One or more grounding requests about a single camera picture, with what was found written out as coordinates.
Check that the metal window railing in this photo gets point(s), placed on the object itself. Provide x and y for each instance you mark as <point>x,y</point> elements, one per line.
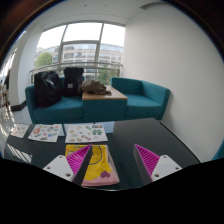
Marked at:
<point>110,65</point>

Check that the brown jacket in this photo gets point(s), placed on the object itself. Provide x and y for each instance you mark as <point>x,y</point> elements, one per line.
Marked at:
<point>95,86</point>

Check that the sticker sheet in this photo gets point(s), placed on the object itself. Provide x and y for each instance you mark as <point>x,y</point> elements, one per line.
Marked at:
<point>45,132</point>
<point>19,130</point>
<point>86,133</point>

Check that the wooden sofa table top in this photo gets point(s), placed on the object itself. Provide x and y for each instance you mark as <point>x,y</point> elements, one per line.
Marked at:
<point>106,96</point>

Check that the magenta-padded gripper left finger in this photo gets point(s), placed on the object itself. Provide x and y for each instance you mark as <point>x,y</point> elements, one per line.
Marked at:
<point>61,166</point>

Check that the teal armchair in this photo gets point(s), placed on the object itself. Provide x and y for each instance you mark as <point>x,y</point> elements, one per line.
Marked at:
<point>220,151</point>

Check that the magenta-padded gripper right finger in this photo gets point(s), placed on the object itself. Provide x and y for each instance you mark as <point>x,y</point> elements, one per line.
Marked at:
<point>160,166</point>

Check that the orange pink yellow printed towel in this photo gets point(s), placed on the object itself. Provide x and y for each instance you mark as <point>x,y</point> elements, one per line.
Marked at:
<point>100,166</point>

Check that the teal sectional sofa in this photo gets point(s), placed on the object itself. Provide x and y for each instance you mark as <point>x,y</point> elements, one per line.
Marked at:
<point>63,111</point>

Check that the black backpack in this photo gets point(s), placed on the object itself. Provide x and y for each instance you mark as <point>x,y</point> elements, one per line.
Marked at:
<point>73,81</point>

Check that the black plastic bag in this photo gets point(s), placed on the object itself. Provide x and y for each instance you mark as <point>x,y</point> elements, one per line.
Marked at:
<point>47,88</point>

